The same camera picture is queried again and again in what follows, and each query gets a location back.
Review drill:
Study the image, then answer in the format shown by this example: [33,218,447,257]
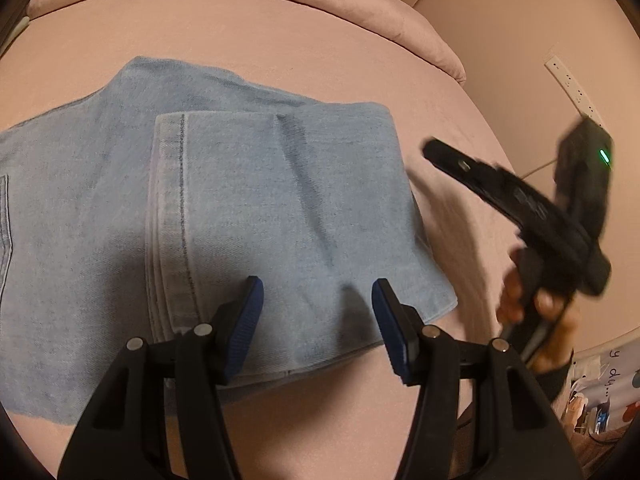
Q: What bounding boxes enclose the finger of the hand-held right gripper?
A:
[422,138,566,233]

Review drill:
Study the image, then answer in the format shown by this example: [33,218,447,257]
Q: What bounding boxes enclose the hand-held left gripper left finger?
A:
[57,276,265,480]

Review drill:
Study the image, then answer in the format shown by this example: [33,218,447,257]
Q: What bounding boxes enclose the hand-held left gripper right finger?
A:
[371,278,583,480]

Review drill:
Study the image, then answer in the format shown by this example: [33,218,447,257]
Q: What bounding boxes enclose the light blue denim pants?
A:
[0,56,458,426]

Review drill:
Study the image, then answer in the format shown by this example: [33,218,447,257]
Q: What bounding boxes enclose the person's right forearm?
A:
[537,347,576,403]

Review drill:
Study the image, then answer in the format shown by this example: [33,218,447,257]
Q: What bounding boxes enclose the person's right hand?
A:
[497,247,583,376]

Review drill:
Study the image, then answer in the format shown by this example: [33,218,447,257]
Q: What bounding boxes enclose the white power strip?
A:
[545,52,607,130]

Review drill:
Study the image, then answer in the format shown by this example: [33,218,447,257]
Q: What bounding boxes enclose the printed white cloth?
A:
[565,337,640,443]

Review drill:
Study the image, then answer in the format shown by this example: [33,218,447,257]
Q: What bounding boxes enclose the pink duvet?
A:
[25,0,466,83]

